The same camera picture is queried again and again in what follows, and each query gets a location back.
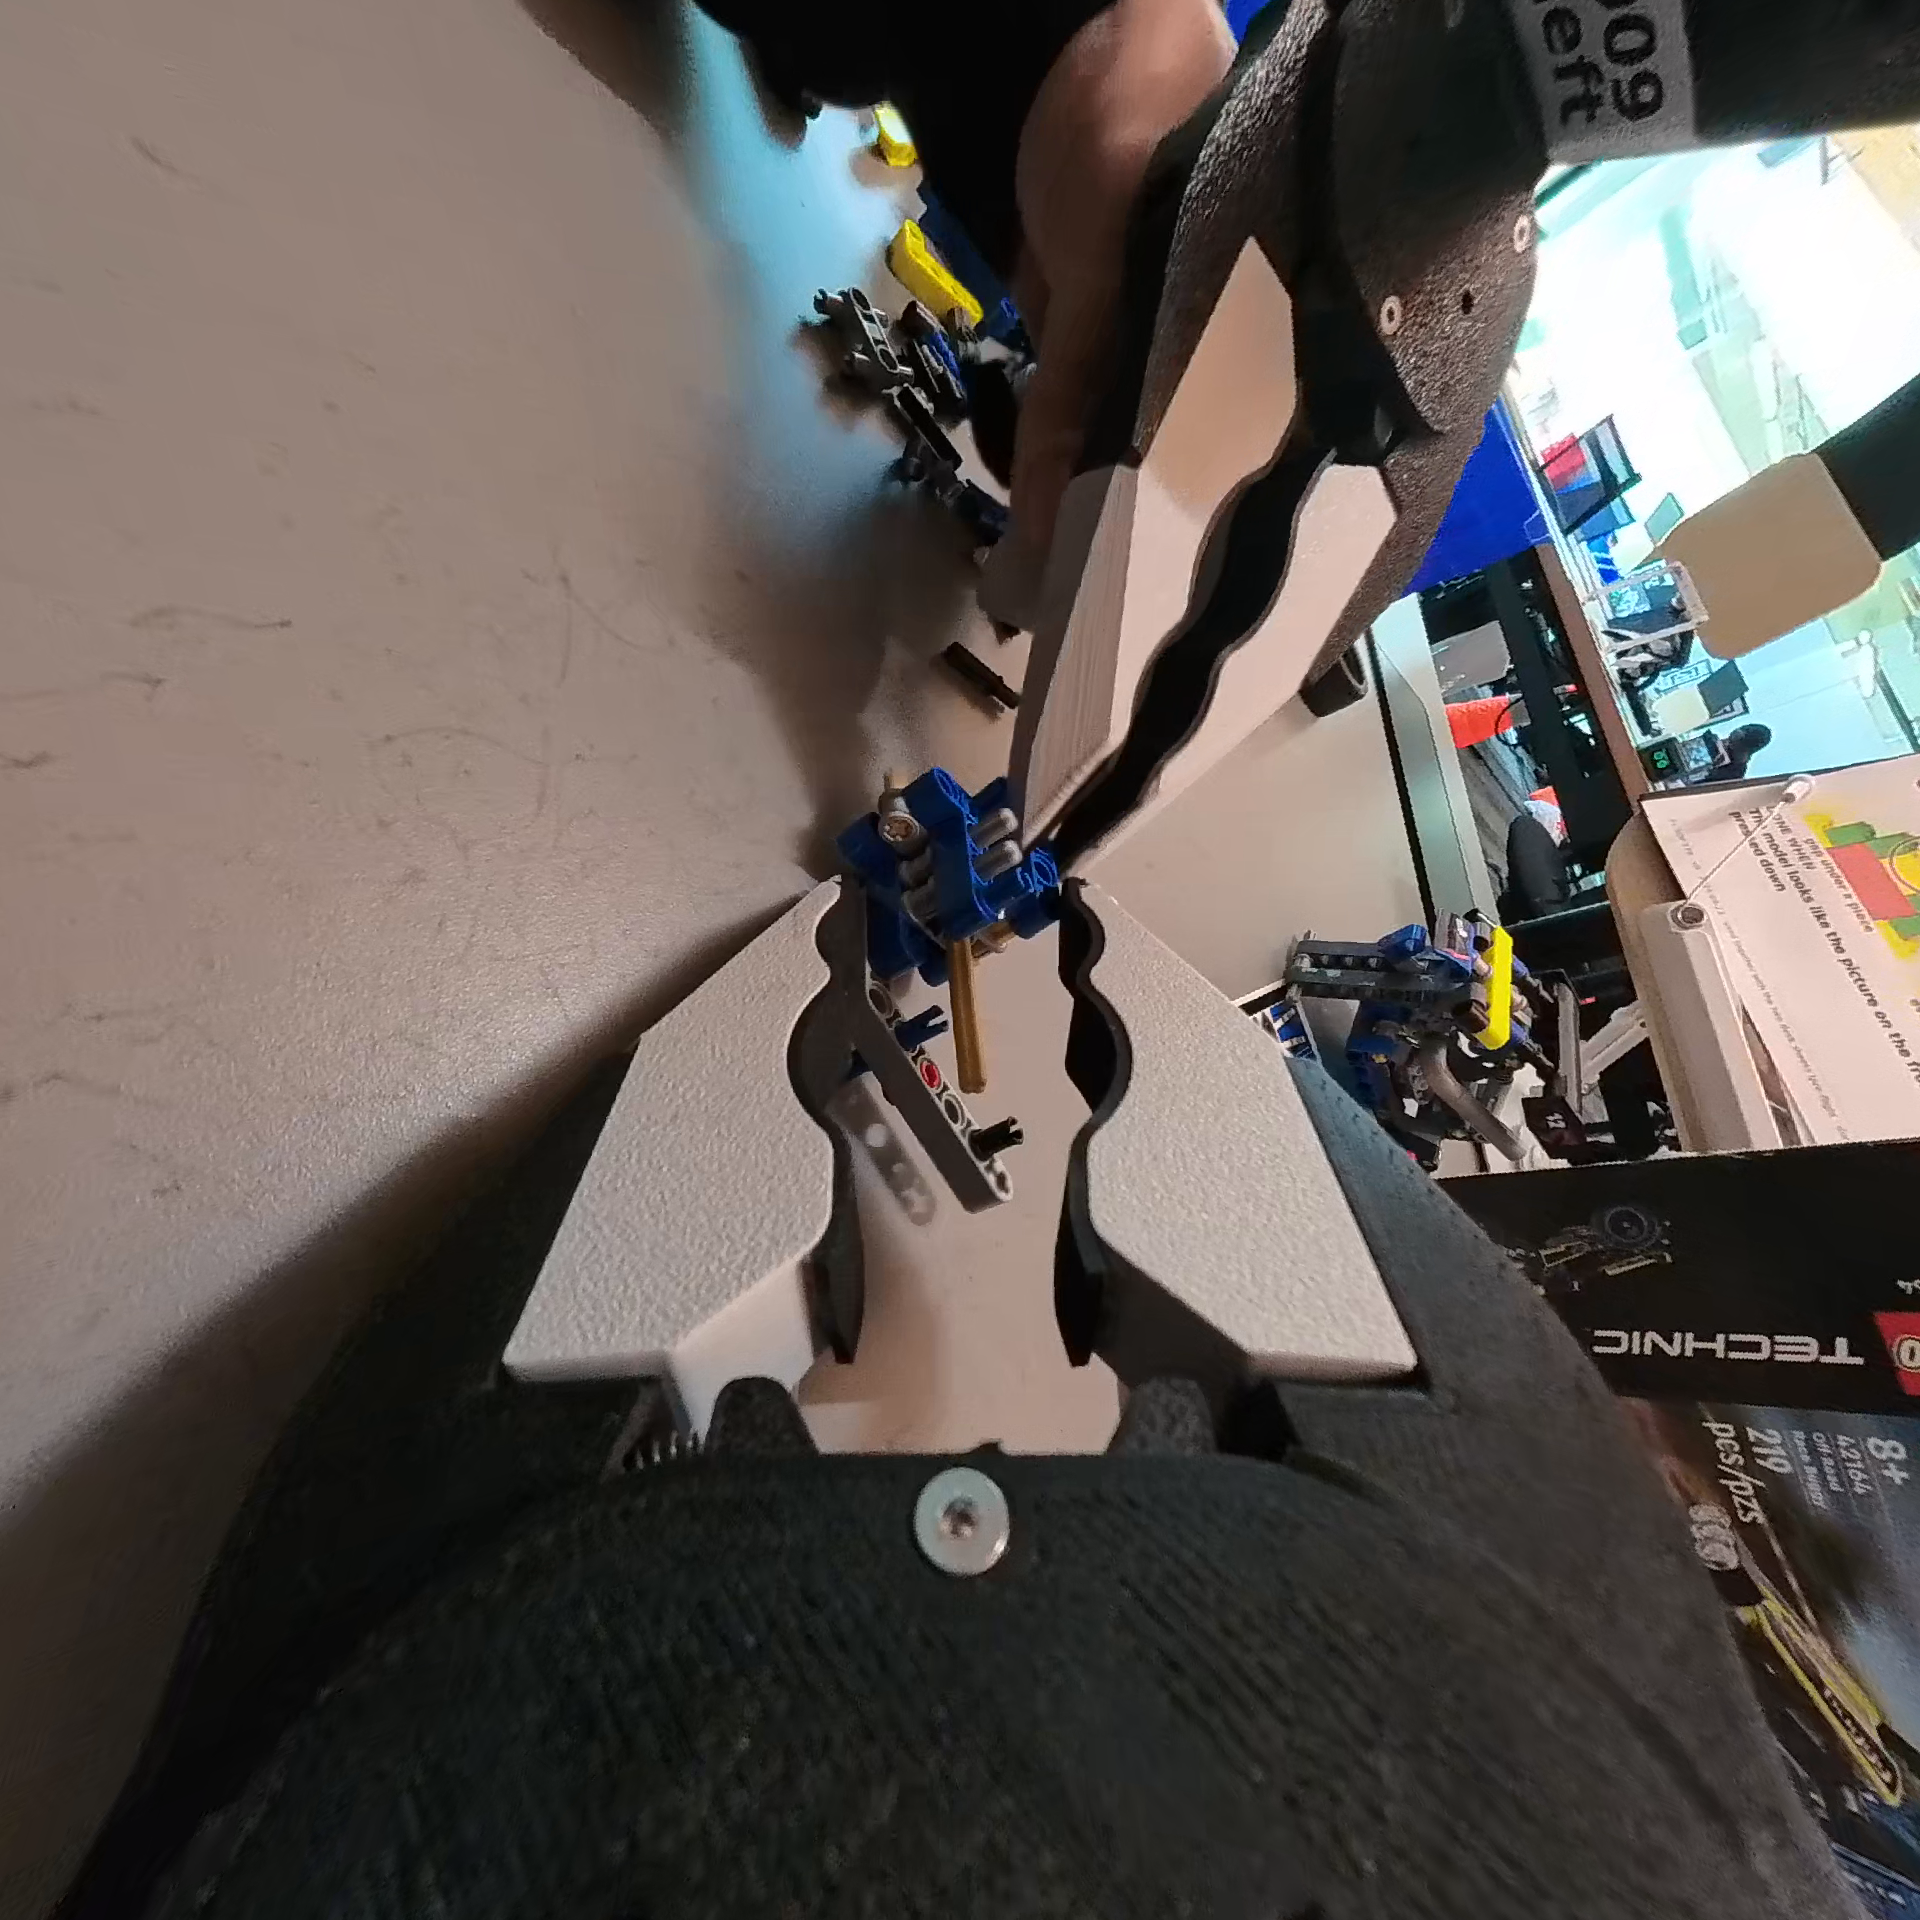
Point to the black office chair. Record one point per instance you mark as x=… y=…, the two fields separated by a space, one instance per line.
x=1532 y=866

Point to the partly built lego car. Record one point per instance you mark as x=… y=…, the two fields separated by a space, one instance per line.
x=1440 y=1034

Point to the digital clock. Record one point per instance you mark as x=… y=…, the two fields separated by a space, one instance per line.
x=1663 y=759

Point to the pile of loose lego pieces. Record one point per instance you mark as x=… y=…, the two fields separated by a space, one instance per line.
x=917 y=344

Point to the white plastic bar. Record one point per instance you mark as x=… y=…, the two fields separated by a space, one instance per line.
x=1702 y=1034

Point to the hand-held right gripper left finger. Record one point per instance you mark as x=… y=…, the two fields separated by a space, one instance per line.
x=672 y=1200

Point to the blue grey lego sub-assembly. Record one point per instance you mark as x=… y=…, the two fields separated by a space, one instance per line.
x=901 y=855

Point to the black lego tyre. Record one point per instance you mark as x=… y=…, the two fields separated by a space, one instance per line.
x=1344 y=683

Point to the orange cone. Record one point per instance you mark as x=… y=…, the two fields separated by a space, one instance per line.
x=1481 y=717

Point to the lego sticker sheet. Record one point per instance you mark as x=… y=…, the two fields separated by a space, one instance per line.
x=1282 y=1022

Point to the lego set box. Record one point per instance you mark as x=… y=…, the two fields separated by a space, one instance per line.
x=1723 y=1318

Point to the printed instruction poster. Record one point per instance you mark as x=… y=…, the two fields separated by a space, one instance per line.
x=1828 y=959

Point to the person's left hand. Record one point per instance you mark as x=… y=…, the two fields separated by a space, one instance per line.
x=1084 y=300

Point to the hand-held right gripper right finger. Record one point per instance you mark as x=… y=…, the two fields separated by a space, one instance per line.
x=1244 y=1200

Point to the blue plastic bin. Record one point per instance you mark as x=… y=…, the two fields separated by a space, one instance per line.
x=1486 y=505

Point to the wooden top background desk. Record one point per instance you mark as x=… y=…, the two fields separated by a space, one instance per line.
x=1581 y=644

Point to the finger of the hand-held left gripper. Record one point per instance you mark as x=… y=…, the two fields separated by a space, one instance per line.
x=1184 y=447
x=1335 y=555

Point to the hanging cardboard piece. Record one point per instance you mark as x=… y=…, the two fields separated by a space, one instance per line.
x=1769 y=555

